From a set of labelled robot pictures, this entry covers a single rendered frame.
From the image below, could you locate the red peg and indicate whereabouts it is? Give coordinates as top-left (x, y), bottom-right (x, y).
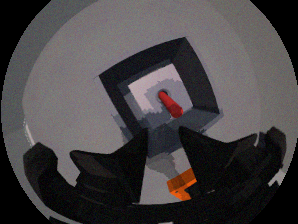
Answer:
top-left (158, 91), bottom-right (184, 117)

